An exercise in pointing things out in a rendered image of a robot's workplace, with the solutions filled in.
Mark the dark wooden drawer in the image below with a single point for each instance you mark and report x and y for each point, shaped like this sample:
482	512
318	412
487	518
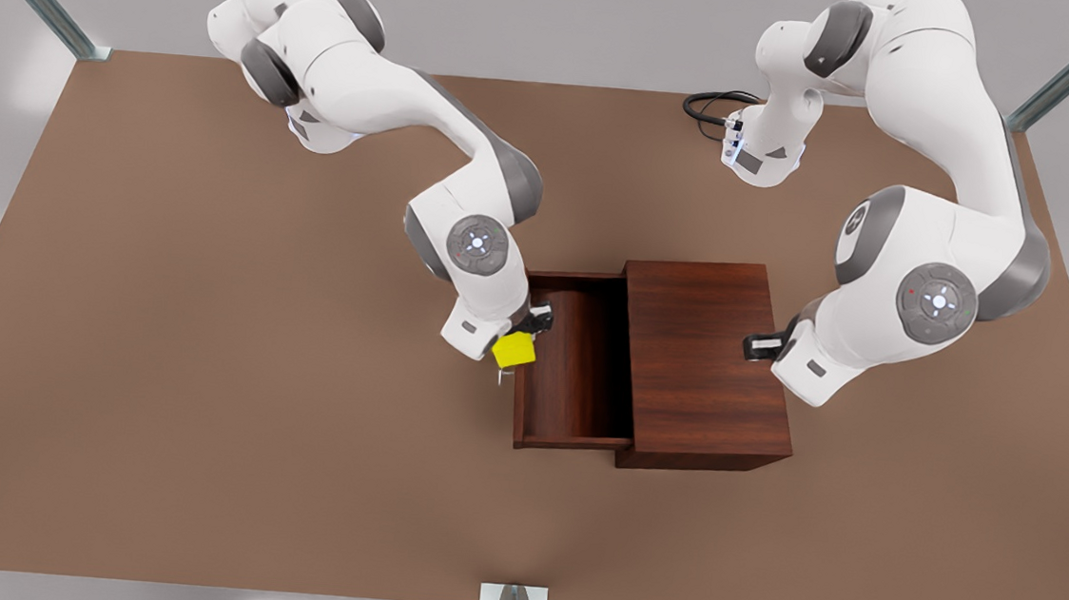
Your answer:
577	370

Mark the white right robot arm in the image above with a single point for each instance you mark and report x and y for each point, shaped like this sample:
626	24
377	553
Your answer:
379	92

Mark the dark wooden cabinet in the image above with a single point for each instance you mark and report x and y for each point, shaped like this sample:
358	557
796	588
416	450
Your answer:
706	361

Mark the yellow block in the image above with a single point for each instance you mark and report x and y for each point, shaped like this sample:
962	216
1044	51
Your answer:
513	349

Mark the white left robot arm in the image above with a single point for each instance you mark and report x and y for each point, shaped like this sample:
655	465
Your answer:
932	102

